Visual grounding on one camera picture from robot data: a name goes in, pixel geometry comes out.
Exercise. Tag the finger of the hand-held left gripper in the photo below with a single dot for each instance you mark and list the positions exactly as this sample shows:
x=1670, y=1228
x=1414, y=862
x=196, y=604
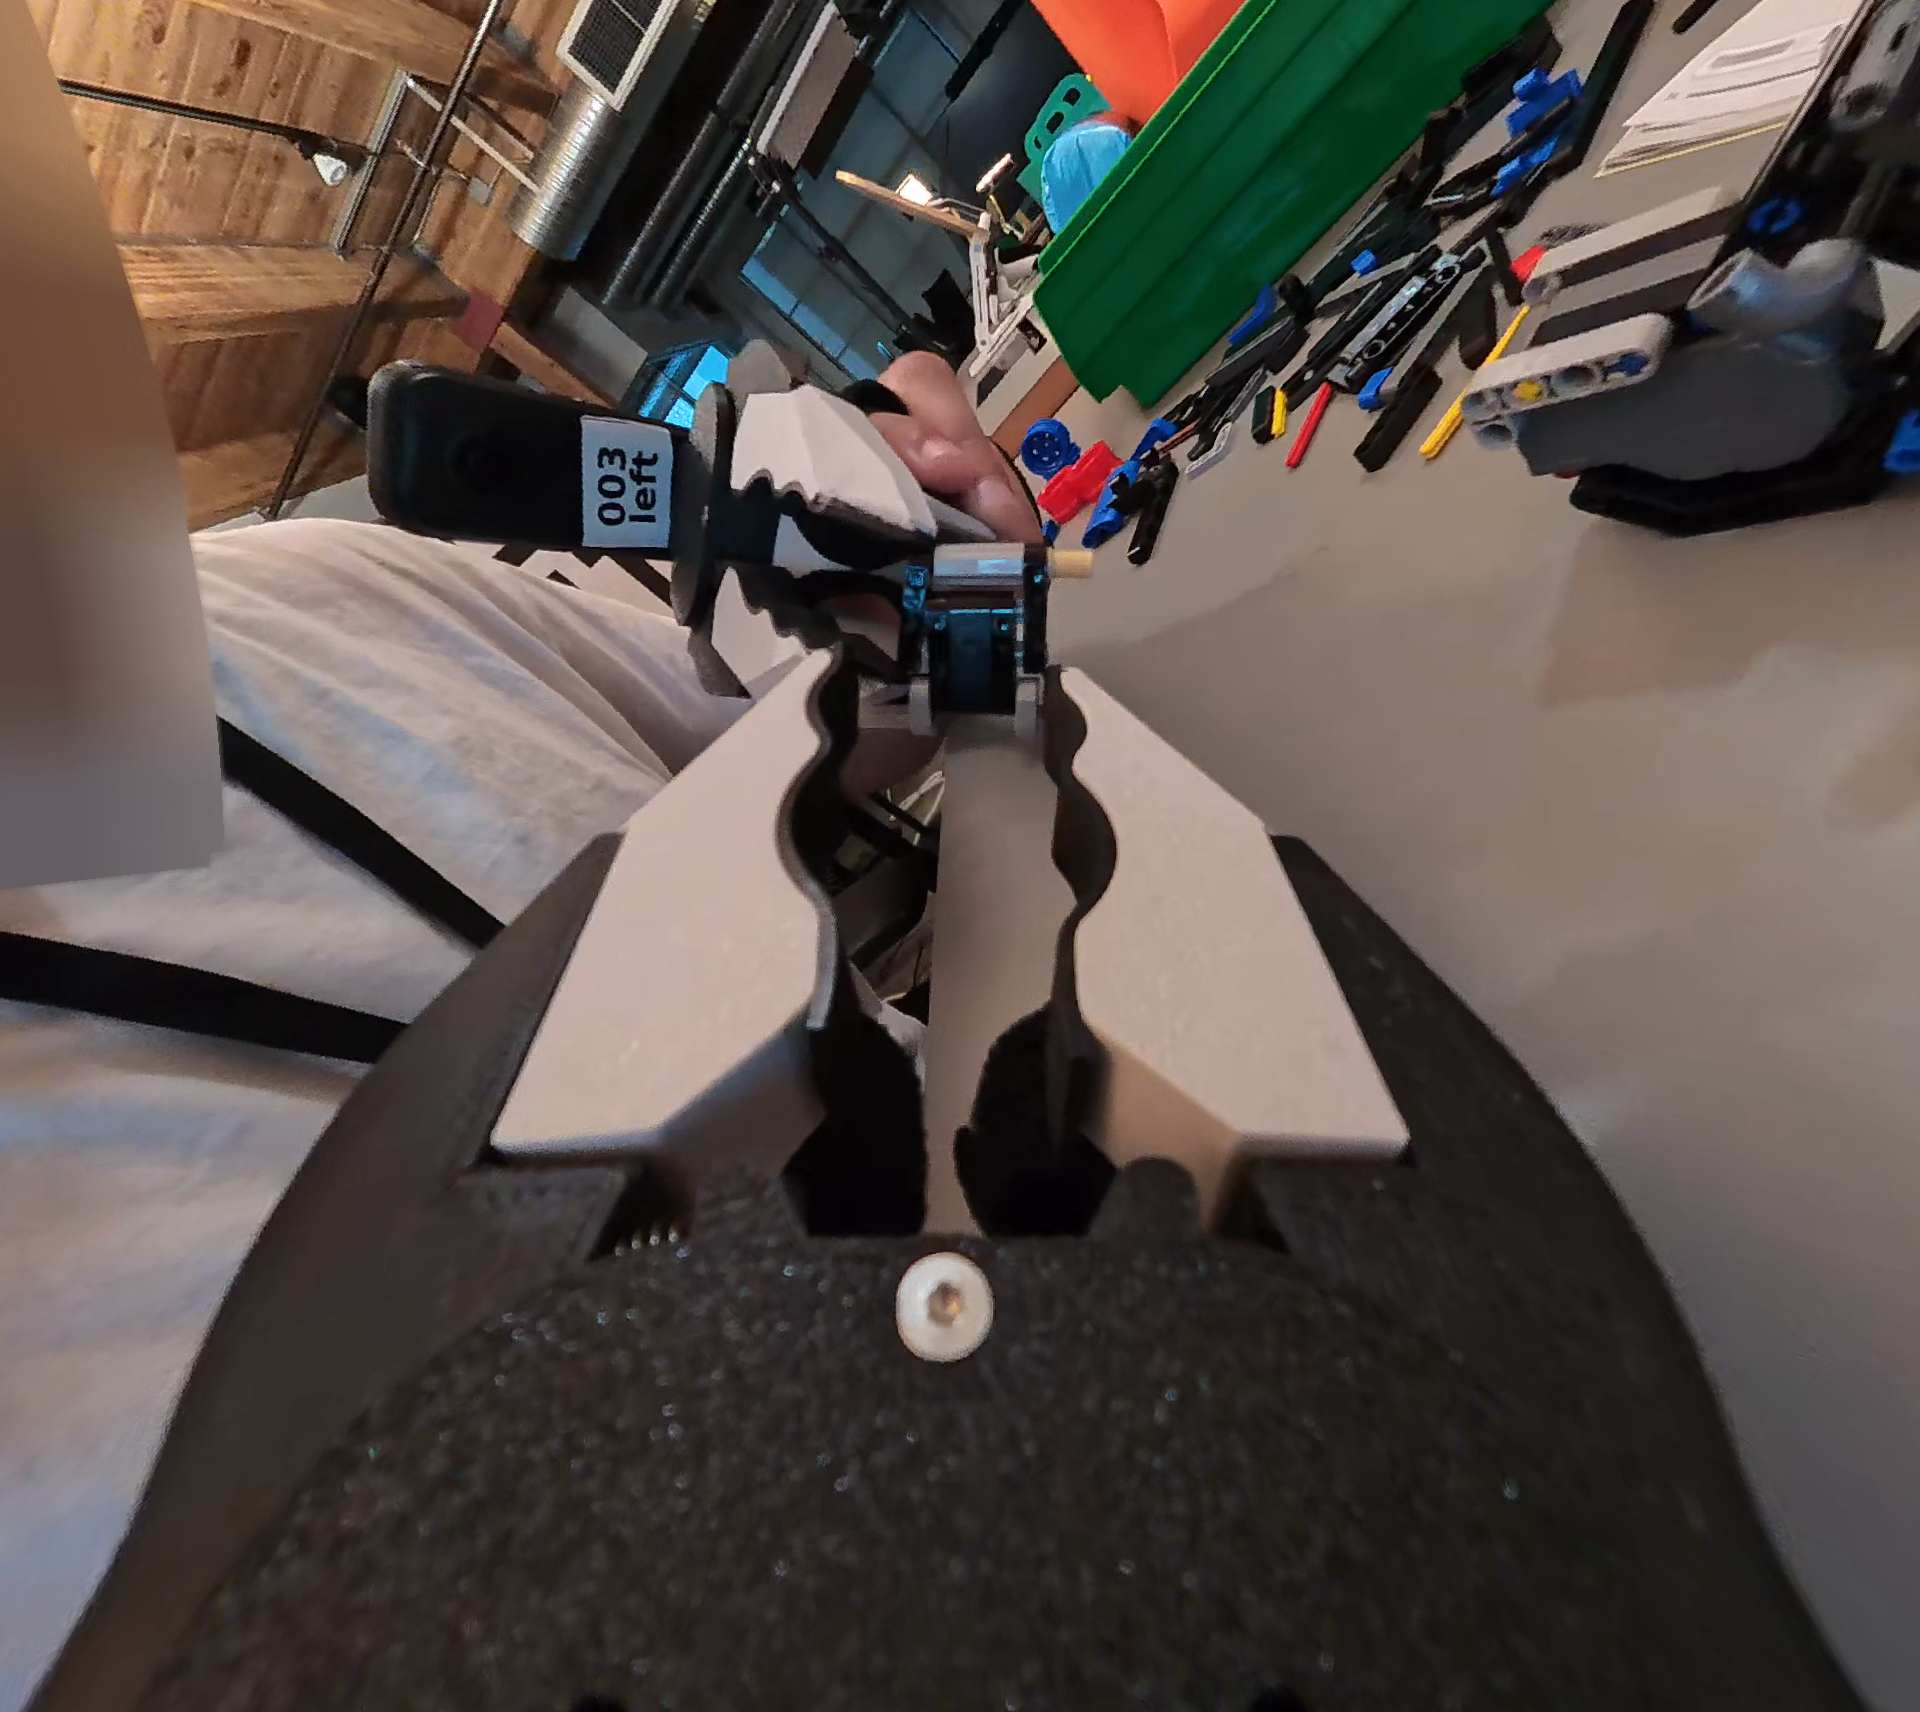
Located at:
x=849, y=551
x=825, y=450

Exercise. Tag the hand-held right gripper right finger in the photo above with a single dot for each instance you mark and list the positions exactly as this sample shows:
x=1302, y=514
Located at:
x=1232, y=993

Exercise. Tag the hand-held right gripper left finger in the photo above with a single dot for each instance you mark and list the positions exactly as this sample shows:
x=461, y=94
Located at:
x=674, y=976

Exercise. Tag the small black grey lego assembly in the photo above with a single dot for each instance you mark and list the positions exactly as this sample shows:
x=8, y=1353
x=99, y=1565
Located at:
x=976, y=653

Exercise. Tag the pile of lego beams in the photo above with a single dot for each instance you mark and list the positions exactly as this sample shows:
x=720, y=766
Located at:
x=1393, y=319

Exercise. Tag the yellow lego axle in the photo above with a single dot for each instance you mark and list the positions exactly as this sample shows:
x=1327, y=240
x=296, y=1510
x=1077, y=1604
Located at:
x=1474, y=388

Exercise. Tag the partly built grey lego model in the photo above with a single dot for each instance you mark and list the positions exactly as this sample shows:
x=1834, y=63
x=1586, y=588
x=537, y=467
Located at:
x=1682, y=422

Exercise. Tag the person's left hand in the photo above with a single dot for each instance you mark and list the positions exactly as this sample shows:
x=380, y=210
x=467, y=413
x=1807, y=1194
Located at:
x=959, y=450

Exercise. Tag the white track spotlight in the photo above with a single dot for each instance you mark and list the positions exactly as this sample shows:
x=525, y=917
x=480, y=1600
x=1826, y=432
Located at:
x=333, y=170

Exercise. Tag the studio softbox light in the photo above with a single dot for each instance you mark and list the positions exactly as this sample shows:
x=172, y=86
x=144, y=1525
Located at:
x=810, y=91

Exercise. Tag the white air vent grille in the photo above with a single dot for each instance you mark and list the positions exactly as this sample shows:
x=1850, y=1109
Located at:
x=619, y=2

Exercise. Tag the green plastic bin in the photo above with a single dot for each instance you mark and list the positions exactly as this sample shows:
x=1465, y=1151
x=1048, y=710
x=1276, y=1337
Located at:
x=1321, y=137

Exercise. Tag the white instruction booklet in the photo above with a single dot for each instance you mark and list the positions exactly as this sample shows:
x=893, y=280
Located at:
x=1755, y=63

